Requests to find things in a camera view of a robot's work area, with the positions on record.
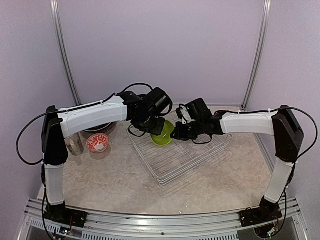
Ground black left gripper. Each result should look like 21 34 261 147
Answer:
135 113 166 136

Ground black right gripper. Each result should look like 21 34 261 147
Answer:
171 118 205 141

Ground lime green bowl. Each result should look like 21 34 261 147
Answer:
150 120 175 147

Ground small black plate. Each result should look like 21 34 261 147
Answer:
83 122 117 134

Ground red white floral bowl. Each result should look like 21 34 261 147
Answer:
86 133 109 154

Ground tall patterned mug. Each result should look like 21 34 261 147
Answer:
65 133 84 156

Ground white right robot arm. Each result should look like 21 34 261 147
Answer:
170 105 319 222

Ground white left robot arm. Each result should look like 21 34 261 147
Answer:
23 87 173 223

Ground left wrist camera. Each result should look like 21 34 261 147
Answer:
144 87 173 117

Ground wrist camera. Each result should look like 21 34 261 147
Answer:
144 87 173 117
175 103 192 125

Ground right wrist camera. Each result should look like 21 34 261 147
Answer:
175 103 192 125

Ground white wire dish rack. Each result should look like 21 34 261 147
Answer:
127 129 232 187

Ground right aluminium frame post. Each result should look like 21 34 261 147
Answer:
241 0 272 111

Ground aluminium frame post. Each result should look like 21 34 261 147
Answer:
241 0 272 111
49 0 81 106

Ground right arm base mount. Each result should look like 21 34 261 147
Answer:
238 197 283 227

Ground front aluminium rail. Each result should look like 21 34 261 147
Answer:
18 198 310 240

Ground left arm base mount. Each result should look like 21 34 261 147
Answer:
44 202 88 228

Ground left aluminium frame post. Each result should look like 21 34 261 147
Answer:
49 0 81 106

